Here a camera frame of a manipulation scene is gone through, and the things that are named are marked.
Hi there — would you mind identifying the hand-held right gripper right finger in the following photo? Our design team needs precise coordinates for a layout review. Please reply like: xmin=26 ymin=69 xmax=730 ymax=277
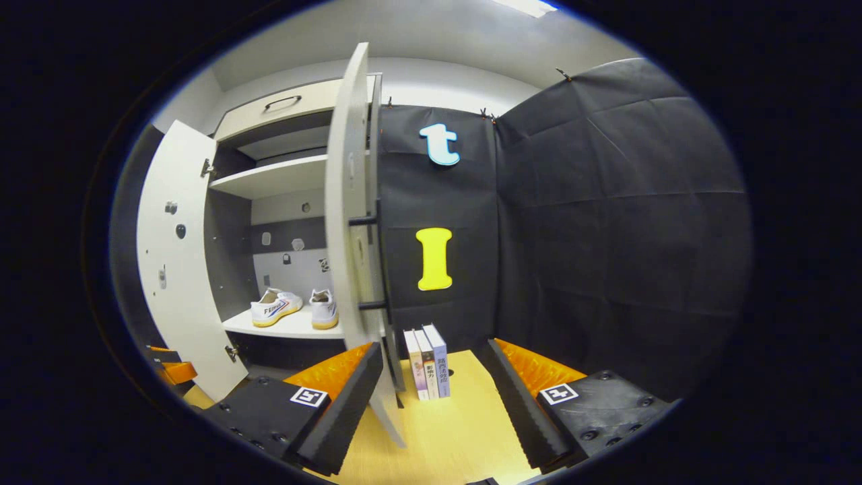
xmin=484 ymin=338 xmax=677 ymax=472

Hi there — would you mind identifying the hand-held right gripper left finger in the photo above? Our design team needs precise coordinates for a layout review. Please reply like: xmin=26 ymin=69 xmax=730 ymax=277
xmin=202 ymin=342 xmax=383 ymax=476

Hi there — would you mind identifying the white cabinet door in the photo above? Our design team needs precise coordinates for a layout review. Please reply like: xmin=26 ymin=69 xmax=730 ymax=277
xmin=325 ymin=42 xmax=408 ymax=449
xmin=136 ymin=120 xmax=248 ymax=403

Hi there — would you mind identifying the white canvas shoe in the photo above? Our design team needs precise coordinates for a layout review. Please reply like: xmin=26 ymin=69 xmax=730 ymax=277
xmin=309 ymin=289 xmax=339 ymax=331
xmin=251 ymin=288 xmax=304 ymax=328

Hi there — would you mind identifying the white shoe cabinet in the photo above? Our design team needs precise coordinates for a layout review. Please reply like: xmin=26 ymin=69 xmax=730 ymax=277
xmin=202 ymin=73 xmax=385 ymax=371

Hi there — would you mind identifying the white cabinet drawer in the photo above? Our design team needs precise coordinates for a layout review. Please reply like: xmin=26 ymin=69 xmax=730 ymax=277
xmin=214 ymin=77 xmax=344 ymax=142

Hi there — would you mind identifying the white spine book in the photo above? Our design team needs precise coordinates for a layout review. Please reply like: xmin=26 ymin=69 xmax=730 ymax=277
xmin=403 ymin=329 xmax=430 ymax=402

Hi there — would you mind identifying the lavender spine book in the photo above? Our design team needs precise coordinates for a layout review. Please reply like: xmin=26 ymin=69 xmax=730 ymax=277
xmin=422 ymin=323 xmax=451 ymax=398

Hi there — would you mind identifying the brown spine book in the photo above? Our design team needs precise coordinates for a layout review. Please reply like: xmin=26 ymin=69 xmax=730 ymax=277
xmin=413 ymin=327 xmax=440 ymax=399

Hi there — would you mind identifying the ceiling light panel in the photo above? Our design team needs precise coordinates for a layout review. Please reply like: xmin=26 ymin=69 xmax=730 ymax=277
xmin=492 ymin=0 xmax=560 ymax=19

